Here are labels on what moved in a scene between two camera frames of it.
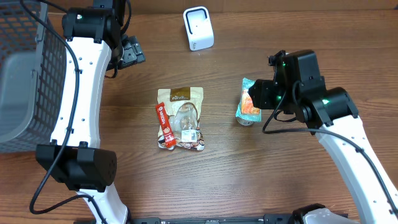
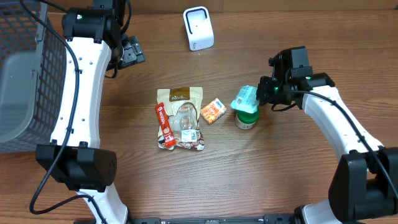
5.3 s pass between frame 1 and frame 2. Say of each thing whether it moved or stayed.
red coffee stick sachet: stayed
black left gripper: stayed
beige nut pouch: stayed
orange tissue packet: moved
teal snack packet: moved
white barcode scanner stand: stayed
